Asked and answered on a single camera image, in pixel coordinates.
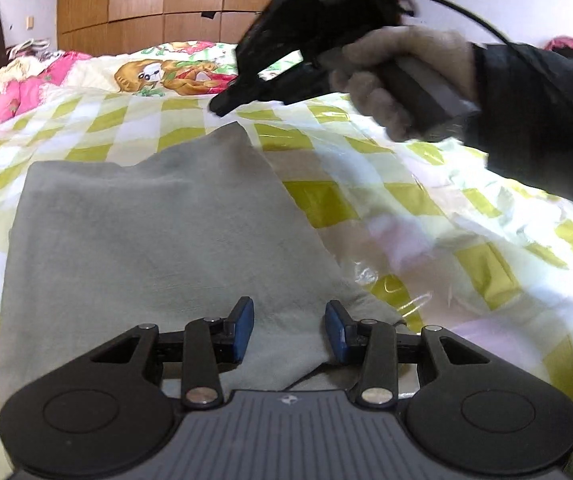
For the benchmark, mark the grey gloved right hand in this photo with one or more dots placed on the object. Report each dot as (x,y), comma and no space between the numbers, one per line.
(411,80)

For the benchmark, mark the colourful checked bed quilt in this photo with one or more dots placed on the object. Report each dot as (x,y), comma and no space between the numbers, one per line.
(427,228)

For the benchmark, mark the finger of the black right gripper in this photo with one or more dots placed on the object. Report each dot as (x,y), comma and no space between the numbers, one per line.
(231,97)

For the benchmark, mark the grey-green pants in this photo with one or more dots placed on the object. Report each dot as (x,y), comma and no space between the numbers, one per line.
(97,248)

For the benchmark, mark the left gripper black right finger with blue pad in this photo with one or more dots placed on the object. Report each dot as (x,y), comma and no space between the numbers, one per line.
(349,338)

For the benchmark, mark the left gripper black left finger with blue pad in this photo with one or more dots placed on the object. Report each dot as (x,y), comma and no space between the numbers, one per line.
(228,335)

